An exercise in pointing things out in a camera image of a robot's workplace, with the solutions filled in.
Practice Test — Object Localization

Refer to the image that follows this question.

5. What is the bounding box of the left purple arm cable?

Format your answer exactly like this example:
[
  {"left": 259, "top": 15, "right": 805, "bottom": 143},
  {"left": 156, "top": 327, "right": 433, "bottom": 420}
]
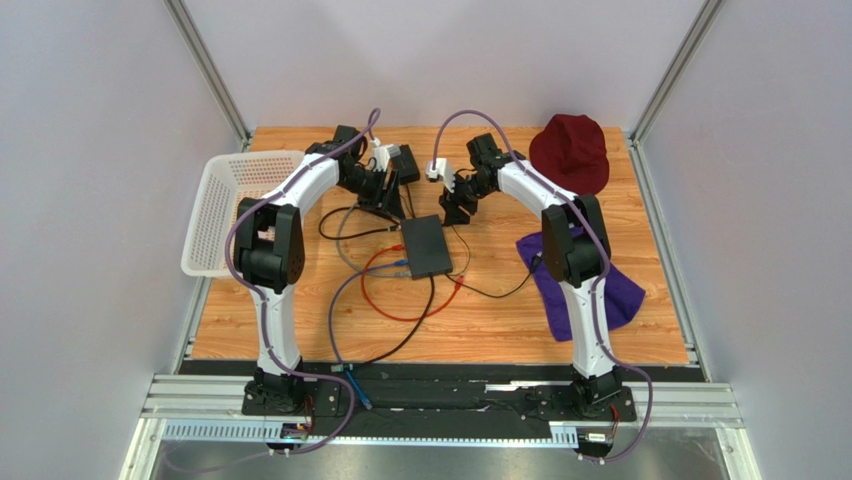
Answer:
[{"left": 162, "top": 107, "right": 382, "bottom": 475}]

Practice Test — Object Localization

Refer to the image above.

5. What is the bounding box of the black power adapter brick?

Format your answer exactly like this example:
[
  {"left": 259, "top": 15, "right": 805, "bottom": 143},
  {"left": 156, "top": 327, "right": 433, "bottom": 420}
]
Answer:
[{"left": 391, "top": 144, "right": 421, "bottom": 185}]

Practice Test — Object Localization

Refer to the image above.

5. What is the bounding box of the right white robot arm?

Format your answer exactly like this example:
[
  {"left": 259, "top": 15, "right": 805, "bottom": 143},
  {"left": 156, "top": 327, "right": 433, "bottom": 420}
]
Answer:
[{"left": 425, "top": 134, "right": 622, "bottom": 418}]

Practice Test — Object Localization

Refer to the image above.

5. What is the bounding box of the dark grey network switch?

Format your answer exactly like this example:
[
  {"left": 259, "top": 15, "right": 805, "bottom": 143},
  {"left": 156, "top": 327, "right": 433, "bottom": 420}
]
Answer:
[{"left": 400, "top": 215, "right": 453, "bottom": 280}]

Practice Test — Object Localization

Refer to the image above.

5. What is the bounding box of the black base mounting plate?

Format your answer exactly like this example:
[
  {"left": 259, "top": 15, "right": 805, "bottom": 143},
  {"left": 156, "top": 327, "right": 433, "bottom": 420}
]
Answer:
[{"left": 178, "top": 359, "right": 707, "bottom": 441}]

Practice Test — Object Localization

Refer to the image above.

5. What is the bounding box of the purple cloth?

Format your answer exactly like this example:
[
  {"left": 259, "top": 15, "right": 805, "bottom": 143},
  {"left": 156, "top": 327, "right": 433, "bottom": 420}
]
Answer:
[{"left": 516, "top": 232, "right": 646, "bottom": 342}]

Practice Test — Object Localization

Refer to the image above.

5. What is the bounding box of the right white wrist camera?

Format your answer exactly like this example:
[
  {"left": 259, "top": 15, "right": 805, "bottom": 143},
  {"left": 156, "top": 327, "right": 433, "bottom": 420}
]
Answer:
[{"left": 425, "top": 158, "right": 456, "bottom": 192}]

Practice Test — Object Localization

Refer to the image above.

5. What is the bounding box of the dark red bucket hat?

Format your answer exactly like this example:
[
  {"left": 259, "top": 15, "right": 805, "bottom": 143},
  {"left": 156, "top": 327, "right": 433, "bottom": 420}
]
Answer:
[{"left": 529, "top": 114, "right": 610, "bottom": 195}]

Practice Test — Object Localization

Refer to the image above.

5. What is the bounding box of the grey ethernet cable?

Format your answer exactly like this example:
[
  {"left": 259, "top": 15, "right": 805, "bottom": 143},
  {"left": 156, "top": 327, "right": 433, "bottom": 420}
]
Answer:
[{"left": 334, "top": 203, "right": 407, "bottom": 276}]

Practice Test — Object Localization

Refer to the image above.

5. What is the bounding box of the aluminium frame rail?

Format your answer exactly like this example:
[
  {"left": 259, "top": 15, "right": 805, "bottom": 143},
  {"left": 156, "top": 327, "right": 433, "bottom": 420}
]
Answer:
[{"left": 121, "top": 375, "right": 760, "bottom": 479}]

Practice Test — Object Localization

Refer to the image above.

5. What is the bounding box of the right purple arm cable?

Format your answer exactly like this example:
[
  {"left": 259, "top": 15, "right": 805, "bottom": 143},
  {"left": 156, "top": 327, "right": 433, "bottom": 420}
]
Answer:
[{"left": 432, "top": 109, "right": 655, "bottom": 465}]

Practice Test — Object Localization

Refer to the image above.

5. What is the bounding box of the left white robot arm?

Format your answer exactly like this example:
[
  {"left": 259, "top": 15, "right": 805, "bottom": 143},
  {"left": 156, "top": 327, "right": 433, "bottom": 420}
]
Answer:
[{"left": 226, "top": 126, "right": 414, "bottom": 411}]

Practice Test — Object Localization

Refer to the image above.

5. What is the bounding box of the white plastic perforated basket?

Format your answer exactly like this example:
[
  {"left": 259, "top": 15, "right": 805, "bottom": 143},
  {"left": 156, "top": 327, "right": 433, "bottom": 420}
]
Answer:
[{"left": 181, "top": 150, "right": 304, "bottom": 278}]

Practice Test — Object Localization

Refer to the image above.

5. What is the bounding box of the blue ethernet cable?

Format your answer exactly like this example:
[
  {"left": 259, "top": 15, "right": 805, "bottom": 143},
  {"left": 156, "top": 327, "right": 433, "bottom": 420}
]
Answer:
[{"left": 328, "top": 262, "right": 410, "bottom": 410}]

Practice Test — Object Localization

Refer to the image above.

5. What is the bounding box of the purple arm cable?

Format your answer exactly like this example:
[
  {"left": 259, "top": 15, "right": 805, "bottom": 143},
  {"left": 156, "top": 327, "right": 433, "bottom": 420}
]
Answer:
[
  {"left": 432, "top": 109, "right": 655, "bottom": 465},
  {"left": 162, "top": 107, "right": 382, "bottom": 475}
]

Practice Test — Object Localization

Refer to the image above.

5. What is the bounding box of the red ethernet cable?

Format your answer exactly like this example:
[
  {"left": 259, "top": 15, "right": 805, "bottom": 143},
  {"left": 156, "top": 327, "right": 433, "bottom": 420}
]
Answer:
[{"left": 359, "top": 244, "right": 465, "bottom": 323}]

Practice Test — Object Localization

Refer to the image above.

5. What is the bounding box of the thick black ethernet cable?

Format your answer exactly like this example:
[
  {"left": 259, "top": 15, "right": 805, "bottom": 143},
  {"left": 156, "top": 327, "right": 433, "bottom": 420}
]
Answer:
[{"left": 318, "top": 204, "right": 436, "bottom": 371}]

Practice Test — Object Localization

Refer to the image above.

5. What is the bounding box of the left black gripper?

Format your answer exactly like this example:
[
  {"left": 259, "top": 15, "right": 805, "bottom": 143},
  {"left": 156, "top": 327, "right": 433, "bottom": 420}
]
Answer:
[{"left": 339, "top": 167, "right": 407, "bottom": 222}]

